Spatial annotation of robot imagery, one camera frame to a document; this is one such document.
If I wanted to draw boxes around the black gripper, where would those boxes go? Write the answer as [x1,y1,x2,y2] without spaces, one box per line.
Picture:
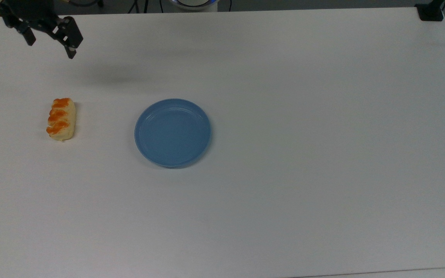
[0,0,84,60]

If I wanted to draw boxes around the orange glazed bread roll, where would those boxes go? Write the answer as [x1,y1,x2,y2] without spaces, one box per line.
[46,98,76,142]

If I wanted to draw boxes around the black tripod legs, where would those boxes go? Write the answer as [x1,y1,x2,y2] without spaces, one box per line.
[127,0,150,14]

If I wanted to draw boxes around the blue round plate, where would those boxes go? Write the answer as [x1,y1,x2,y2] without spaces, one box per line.
[134,98,212,169]

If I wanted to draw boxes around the black table clamp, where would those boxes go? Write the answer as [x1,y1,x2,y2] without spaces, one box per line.
[415,0,445,22]

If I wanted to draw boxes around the white robot base blue ring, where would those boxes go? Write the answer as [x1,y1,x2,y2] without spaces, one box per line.
[167,0,218,13]

